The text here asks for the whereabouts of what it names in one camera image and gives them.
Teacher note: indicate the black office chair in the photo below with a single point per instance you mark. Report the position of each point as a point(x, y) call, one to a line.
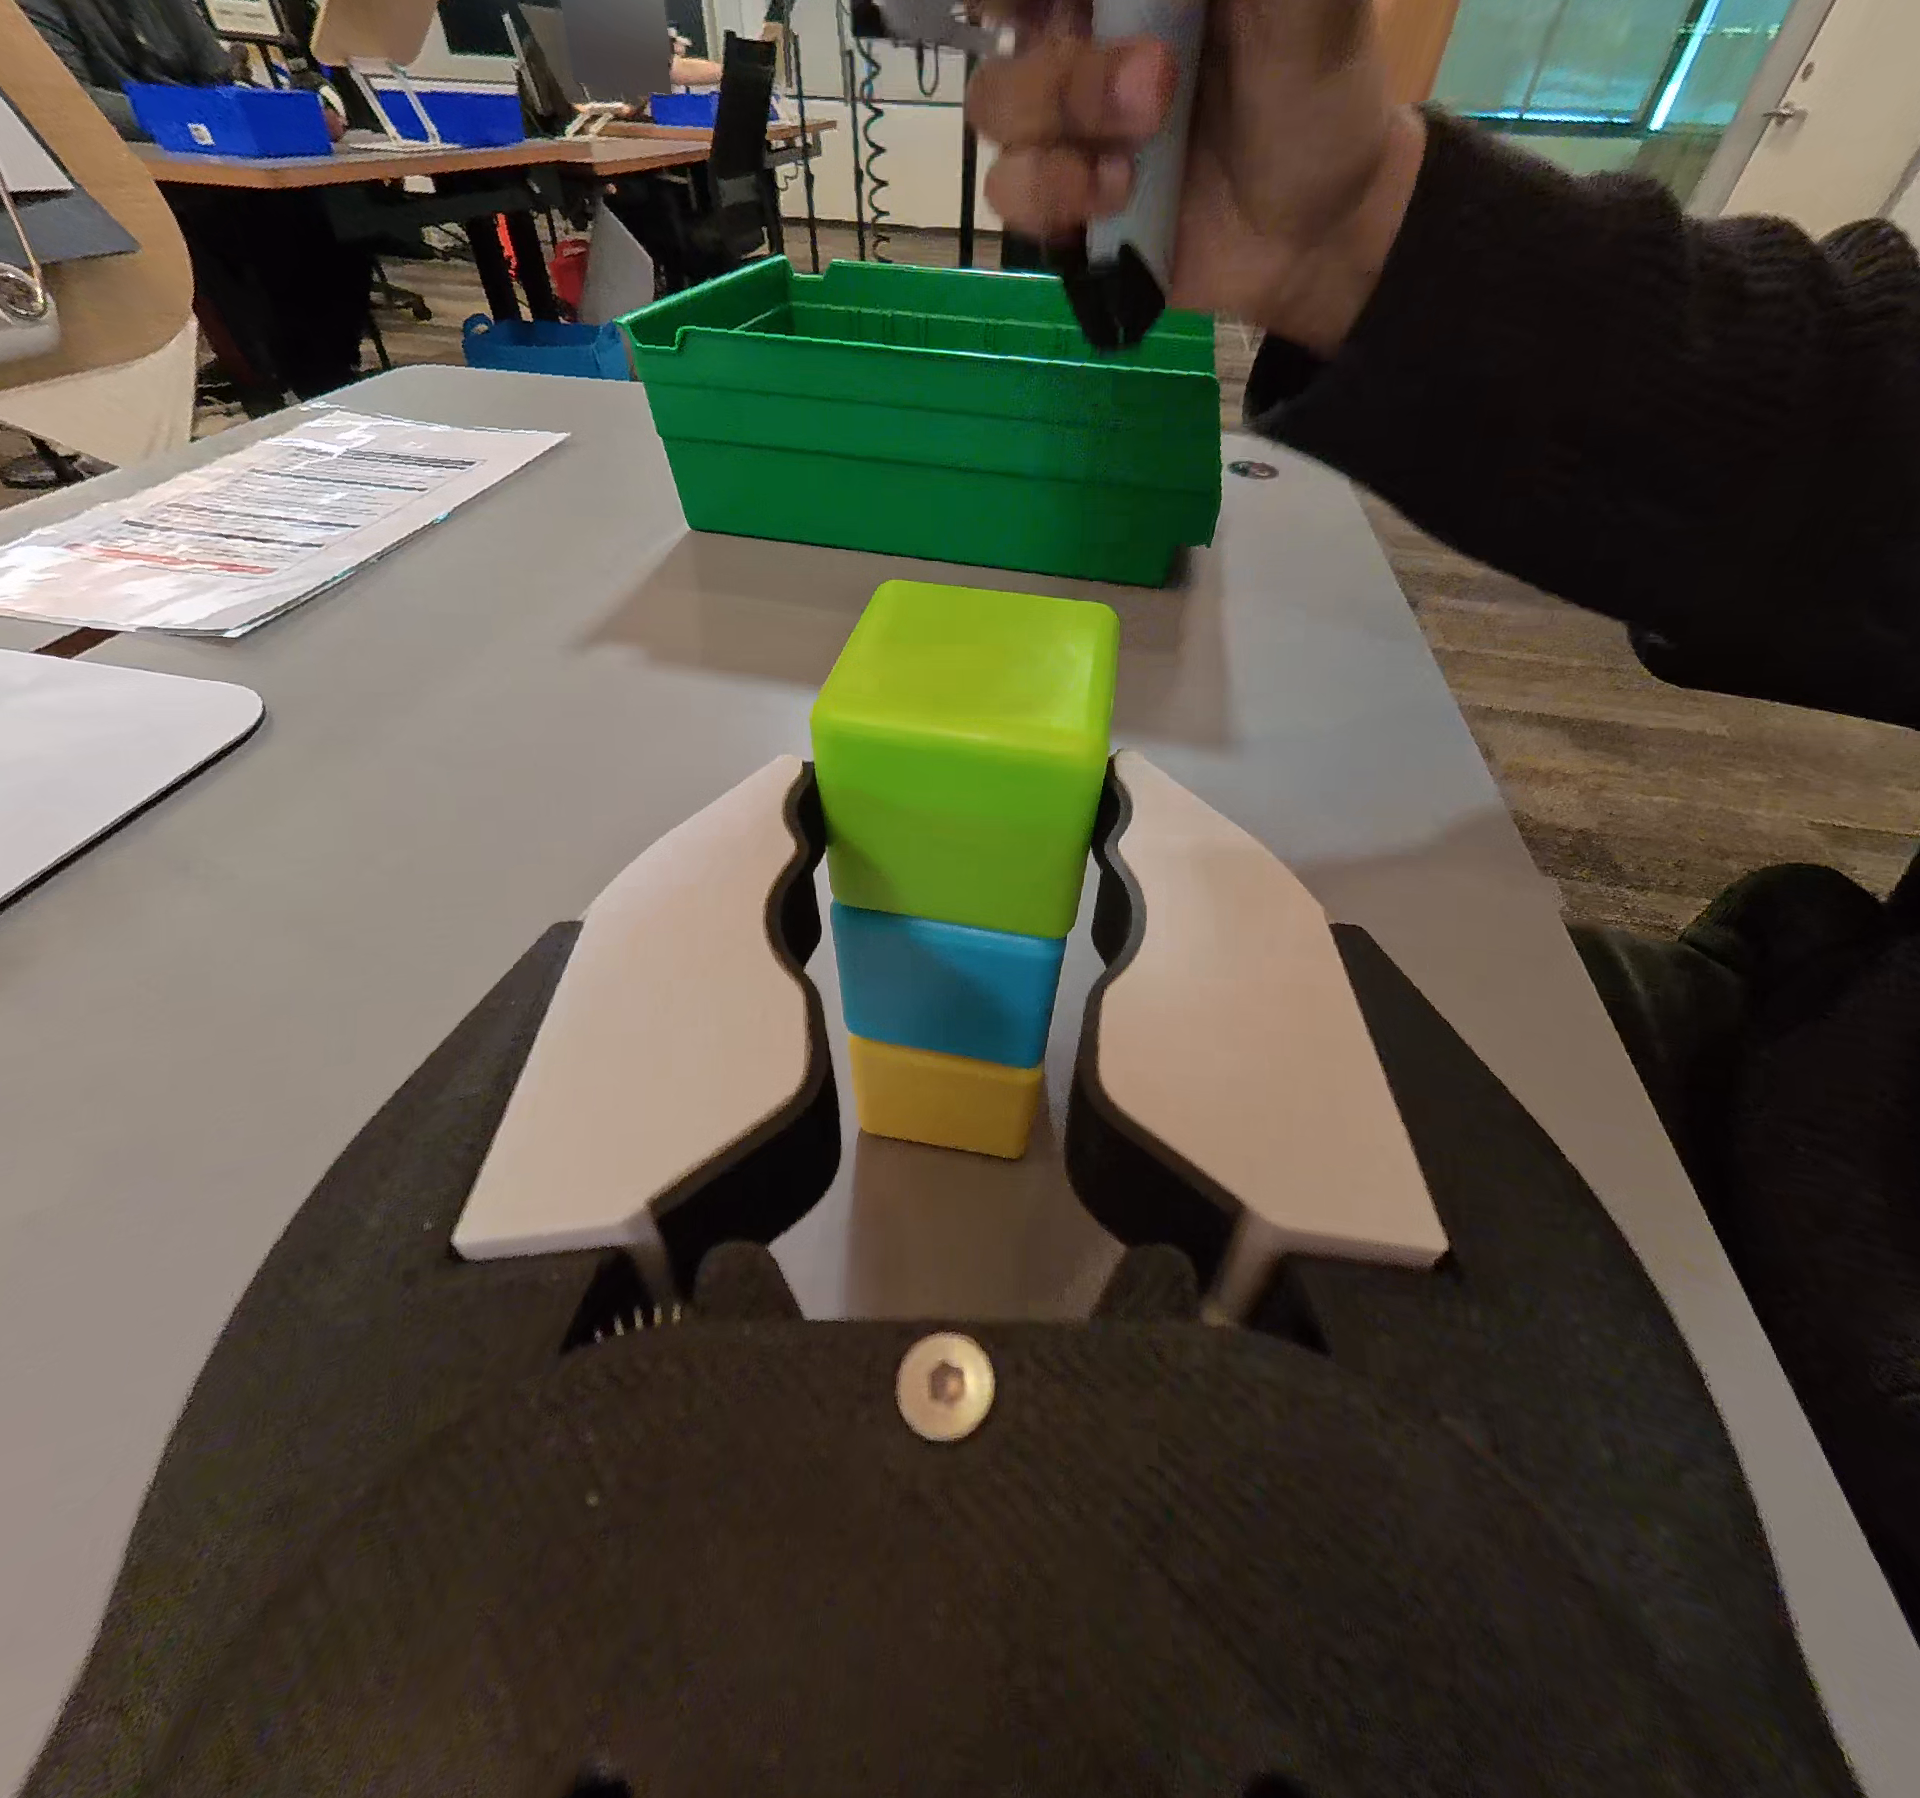
point(742, 163)

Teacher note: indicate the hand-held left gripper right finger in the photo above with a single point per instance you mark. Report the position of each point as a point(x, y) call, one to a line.
point(1253, 1063)

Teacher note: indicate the blue plastic tub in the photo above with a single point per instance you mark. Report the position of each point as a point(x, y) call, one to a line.
point(541, 345)

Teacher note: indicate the white board panel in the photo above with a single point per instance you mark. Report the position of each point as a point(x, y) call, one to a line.
point(621, 270)

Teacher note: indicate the red item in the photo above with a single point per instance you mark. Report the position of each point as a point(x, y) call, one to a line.
point(569, 274)

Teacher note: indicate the grey desk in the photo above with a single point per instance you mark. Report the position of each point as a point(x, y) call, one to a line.
point(449, 777)

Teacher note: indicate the lime green cube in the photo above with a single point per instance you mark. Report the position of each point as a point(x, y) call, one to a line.
point(961, 748)

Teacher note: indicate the laminated paper sheet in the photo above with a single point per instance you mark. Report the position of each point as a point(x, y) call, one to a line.
point(257, 516)

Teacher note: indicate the yellow cube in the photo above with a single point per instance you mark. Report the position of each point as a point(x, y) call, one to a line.
point(946, 1094)

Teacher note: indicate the green plastic bin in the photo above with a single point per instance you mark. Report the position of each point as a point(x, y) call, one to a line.
point(900, 493)

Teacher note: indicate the person's black clothed legs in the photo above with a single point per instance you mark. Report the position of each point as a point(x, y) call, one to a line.
point(1786, 1109)

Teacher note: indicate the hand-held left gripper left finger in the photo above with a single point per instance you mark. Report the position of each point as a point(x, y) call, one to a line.
point(675, 1047)

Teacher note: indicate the person's right hand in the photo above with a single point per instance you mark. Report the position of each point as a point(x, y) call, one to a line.
point(1306, 147)

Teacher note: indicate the wooden clipboard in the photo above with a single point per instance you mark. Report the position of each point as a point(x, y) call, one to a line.
point(142, 268)

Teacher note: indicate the blue cube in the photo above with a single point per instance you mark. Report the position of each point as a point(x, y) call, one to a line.
point(946, 981)

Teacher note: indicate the blue storage bin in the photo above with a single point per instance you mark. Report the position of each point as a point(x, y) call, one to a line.
point(225, 120)
point(682, 109)
point(449, 119)

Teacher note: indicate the wooden top desk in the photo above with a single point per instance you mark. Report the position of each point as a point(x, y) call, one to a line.
point(374, 163)

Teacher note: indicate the person's right forearm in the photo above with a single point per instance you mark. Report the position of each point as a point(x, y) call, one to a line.
point(1619, 404)

